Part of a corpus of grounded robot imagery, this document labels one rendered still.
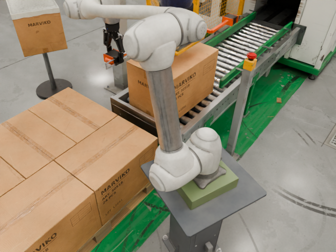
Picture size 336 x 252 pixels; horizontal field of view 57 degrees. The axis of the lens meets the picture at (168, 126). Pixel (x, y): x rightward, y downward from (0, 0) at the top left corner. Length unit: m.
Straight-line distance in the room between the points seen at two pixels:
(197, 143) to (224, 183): 0.30
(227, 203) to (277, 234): 0.95
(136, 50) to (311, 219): 2.02
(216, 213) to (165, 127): 0.55
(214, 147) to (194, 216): 0.36
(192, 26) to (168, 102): 0.30
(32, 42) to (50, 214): 1.76
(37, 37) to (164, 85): 2.12
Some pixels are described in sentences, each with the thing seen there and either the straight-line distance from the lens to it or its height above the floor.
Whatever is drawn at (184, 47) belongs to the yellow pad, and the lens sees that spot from 2.15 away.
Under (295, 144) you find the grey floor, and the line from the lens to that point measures 3.19.
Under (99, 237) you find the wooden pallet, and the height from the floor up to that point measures 0.06.
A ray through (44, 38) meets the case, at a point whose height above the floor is 0.77.
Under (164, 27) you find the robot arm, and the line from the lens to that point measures 1.11.
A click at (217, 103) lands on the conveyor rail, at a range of 2.46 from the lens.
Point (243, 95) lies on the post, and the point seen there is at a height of 0.71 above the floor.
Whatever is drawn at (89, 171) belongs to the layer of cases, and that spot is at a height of 0.54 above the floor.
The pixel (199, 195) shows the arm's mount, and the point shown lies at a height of 0.82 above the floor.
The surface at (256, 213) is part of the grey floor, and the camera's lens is 2.56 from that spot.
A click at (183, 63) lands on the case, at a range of 2.23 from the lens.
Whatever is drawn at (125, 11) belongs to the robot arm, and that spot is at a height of 1.55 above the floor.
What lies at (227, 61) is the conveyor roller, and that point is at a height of 0.54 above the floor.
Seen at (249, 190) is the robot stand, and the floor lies 0.75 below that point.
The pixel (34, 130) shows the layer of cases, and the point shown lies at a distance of 2.42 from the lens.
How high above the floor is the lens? 2.07
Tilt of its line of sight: 42 degrees down
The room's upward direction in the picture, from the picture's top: 2 degrees clockwise
